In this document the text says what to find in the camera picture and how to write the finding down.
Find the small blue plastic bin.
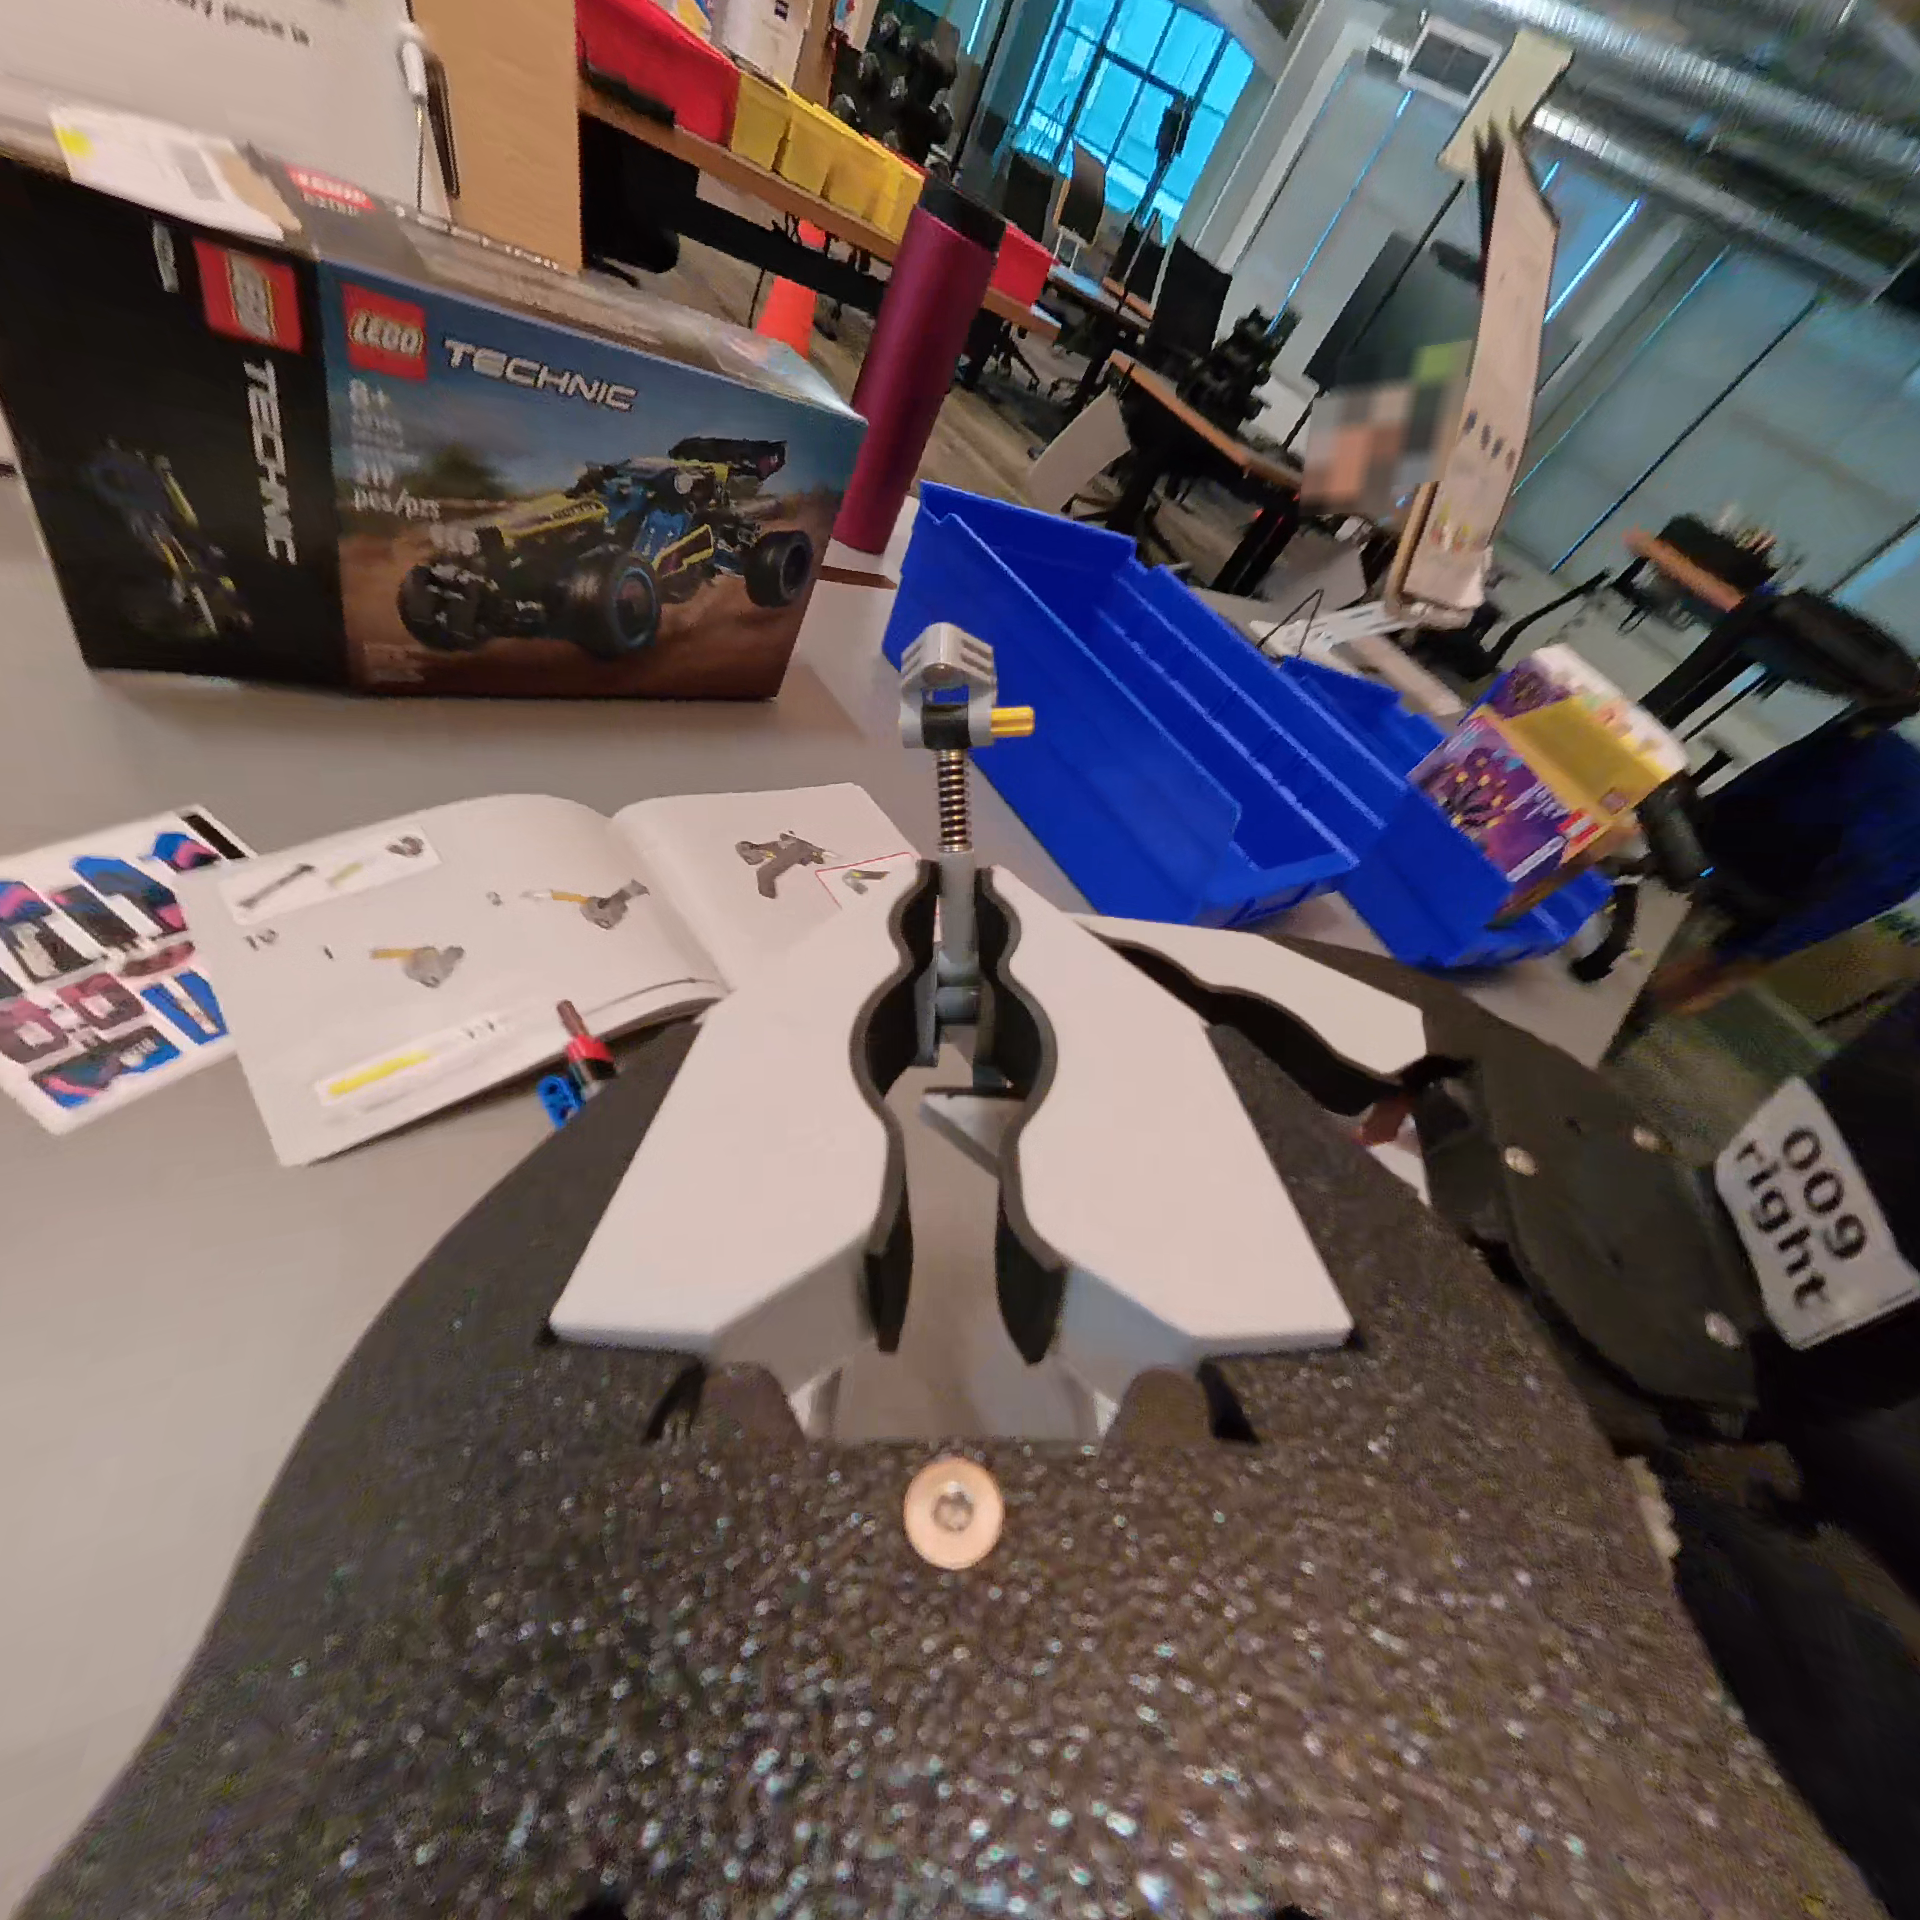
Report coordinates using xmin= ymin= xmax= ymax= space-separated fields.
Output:
xmin=1286 ymin=655 xmax=1619 ymax=974

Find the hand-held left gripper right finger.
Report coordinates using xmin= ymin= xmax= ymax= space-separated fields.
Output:
xmin=971 ymin=867 xmax=1361 ymax=1445

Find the brown cardboard box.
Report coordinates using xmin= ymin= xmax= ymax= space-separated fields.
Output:
xmin=412 ymin=0 xmax=585 ymax=275

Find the lego sticker sheet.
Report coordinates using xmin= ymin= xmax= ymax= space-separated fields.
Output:
xmin=0 ymin=807 xmax=260 ymax=1137

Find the grey lego shock absorber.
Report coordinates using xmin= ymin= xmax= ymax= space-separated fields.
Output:
xmin=896 ymin=619 xmax=1040 ymax=1098

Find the white box with label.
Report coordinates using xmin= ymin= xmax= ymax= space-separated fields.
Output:
xmin=0 ymin=0 xmax=456 ymax=250

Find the purple and yellow toy box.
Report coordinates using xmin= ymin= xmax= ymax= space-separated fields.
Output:
xmin=1409 ymin=644 xmax=1694 ymax=922

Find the lego set box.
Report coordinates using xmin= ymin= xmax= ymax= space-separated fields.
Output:
xmin=0 ymin=158 xmax=873 ymax=703

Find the maroon drinking bottle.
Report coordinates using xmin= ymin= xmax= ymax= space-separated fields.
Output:
xmin=829 ymin=169 xmax=1010 ymax=558

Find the partly built lego chassis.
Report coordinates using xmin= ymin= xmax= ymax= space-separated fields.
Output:
xmin=538 ymin=996 xmax=620 ymax=1130

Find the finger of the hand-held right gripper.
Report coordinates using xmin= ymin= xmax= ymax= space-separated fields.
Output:
xmin=1080 ymin=911 xmax=1445 ymax=1114

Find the large blue plastic bin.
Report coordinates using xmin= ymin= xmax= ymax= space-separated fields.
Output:
xmin=882 ymin=481 xmax=1364 ymax=922

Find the large window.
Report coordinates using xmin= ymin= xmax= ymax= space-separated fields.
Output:
xmin=1019 ymin=0 xmax=1259 ymax=212

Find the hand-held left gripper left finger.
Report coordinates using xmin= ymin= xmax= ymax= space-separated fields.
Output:
xmin=546 ymin=867 xmax=942 ymax=1441

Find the cardboard stand with print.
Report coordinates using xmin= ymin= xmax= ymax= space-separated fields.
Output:
xmin=1382 ymin=28 xmax=1576 ymax=634

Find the open lego instruction booklet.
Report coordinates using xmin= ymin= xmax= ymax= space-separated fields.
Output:
xmin=181 ymin=779 xmax=923 ymax=1169

